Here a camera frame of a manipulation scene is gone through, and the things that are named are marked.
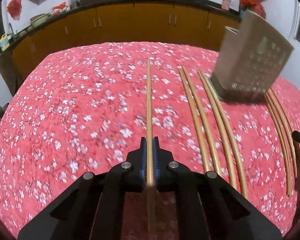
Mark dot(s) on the beige perforated utensil holder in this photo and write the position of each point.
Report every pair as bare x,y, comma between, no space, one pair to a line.
251,58

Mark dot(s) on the wooden lower cabinets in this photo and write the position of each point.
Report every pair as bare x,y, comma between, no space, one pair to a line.
115,25

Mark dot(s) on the pink packet on counter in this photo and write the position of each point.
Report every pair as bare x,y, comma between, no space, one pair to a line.
225,5

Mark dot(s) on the orange bag on counter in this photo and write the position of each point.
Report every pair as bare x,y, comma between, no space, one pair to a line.
63,7

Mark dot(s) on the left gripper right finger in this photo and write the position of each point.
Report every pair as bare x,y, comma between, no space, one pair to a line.
207,206

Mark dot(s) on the wooden chopstick right trio left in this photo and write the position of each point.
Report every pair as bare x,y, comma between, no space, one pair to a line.
288,135

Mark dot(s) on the wooden chopstick middle pair right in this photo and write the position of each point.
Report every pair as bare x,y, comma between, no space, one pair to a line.
278,122

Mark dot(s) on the wooden chopstick right trio middle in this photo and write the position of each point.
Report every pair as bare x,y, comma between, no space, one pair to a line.
281,107

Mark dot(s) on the wooden chopstick pair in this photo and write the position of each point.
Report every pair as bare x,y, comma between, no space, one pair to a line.
278,122
237,160

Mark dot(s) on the sink faucet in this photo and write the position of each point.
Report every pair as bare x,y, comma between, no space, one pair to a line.
11,30

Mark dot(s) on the black countertop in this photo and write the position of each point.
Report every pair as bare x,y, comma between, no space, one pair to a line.
90,3

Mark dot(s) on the red floral tablecloth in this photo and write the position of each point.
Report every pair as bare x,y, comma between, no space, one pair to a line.
83,109

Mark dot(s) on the wooden chopstick middle pair left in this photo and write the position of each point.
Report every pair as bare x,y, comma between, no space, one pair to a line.
237,160

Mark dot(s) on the red bag on wall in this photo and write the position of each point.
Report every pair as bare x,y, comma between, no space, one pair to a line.
14,8

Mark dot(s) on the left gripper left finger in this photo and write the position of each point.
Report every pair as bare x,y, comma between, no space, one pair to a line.
92,206

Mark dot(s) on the wooden chopstick group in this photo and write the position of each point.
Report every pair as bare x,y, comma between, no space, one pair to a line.
196,121
222,131
205,124

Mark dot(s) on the green bowl on counter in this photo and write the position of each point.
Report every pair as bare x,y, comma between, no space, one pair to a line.
39,19

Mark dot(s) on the red plastic bag on bottles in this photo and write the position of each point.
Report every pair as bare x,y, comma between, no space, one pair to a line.
251,5

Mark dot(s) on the yellow detergent bottle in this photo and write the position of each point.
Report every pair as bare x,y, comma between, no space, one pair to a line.
4,42

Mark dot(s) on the wooden chopstick trio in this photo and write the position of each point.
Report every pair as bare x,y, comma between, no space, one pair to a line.
281,107
288,135

